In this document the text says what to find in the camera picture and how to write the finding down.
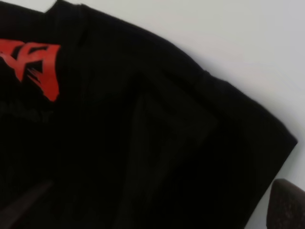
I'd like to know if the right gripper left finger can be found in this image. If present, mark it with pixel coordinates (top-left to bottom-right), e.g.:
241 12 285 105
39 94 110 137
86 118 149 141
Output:
0 181 53 229

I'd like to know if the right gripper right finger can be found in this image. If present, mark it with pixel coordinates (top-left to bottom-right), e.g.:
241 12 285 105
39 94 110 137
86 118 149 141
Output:
266 179 305 229

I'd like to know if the black printed t-shirt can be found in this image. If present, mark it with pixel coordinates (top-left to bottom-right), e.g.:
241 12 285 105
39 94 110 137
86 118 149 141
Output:
0 0 297 229

